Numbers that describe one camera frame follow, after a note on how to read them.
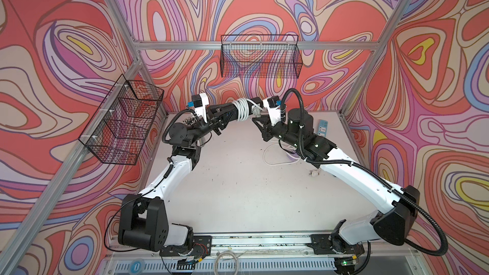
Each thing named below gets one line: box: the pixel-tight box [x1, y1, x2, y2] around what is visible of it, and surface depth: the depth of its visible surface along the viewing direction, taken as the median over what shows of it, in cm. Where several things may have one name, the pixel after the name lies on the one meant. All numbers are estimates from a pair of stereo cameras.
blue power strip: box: [316, 119, 329, 138], surface depth 111 cm
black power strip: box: [234, 96, 263, 120], surface depth 65 cm
